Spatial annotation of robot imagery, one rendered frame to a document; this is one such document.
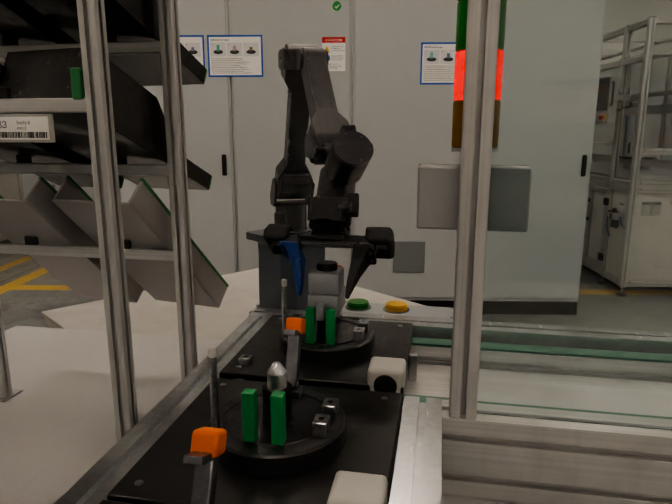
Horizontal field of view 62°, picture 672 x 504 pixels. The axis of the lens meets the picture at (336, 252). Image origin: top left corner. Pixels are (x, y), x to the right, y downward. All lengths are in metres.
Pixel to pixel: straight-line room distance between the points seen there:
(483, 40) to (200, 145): 3.42
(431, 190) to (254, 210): 3.30
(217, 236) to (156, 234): 3.18
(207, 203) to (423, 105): 1.60
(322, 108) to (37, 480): 0.65
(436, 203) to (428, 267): 3.32
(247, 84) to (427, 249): 1.64
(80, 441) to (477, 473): 0.53
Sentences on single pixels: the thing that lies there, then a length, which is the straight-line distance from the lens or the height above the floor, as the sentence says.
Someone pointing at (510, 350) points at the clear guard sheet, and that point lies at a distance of 0.66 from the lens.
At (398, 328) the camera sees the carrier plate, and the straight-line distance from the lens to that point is 0.91.
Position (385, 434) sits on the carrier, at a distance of 0.61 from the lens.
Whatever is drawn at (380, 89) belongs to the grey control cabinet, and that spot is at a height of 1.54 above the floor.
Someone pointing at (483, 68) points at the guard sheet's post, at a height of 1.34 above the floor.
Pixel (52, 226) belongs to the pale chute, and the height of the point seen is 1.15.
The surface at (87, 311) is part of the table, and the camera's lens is 1.46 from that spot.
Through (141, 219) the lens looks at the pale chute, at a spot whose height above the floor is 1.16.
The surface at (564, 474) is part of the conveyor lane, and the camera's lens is 0.72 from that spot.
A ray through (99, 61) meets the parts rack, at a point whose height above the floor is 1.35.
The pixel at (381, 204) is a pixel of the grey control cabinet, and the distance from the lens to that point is 3.84.
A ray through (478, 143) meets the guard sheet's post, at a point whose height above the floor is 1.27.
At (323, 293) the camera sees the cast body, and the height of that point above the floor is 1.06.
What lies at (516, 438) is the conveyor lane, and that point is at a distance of 0.69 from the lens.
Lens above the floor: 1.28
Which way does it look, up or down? 12 degrees down
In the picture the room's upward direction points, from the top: straight up
